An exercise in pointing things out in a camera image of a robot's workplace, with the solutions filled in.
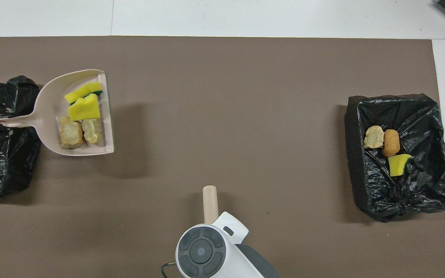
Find beige plastic dustpan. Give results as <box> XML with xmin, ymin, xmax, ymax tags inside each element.
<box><xmin>0</xmin><ymin>69</ymin><xmax>115</xmax><ymax>157</ymax></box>

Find pale beige sponge chunk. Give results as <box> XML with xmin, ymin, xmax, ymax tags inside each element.
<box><xmin>59</xmin><ymin>115</ymin><xmax>84</xmax><ymax>150</ymax></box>
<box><xmin>82</xmin><ymin>118</ymin><xmax>103</xmax><ymax>144</ymax></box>
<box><xmin>363</xmin><ymin>125</ymin><xmax>385</xmax><ymax>149</ymax></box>

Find green and yellow sponge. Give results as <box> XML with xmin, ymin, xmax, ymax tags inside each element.
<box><xmin>64</xmin><ymin>82</ymin><xmax>104</xmax><ymax>105</ymax></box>

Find yellow sponge block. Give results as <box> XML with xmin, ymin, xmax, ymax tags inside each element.
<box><xmin>68</xmin><ymin>94</ymin><xmax>102</xmax><ymax>121</ymax></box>

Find beige hand brush black bristles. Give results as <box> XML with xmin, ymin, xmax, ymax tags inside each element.
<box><xmin>202</xmin><ymin>185</ymin><xmax>219</xmax><ymax>225</ymax></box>

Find orange-brown sponge chunk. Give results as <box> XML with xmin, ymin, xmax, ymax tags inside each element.
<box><xmin>381</xmin><ymin>129</ymin><xmax>401</xmax><ymax>157</ymax></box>

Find small notched yellow sponge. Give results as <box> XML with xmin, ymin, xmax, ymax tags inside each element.
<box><xmin>388</xmin><ymin>154</ymin><xmax>412</xmax><ymax>177</ymax></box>

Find black bag lined bin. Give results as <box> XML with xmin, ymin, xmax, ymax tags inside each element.
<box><xmin>0</xmin><ymin>75</ymin><xmax>42</xmax><ymax>199</ymax></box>
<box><xmin>344</xmin><ymin>94</ymin><xmax>445</xmax><ymax>222</ymax></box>

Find brown table mat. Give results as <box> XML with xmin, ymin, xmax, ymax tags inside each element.
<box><xmin>0</xmin><ymin>36</ymin><xmax>445</xmax><ymax>278</ymax></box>

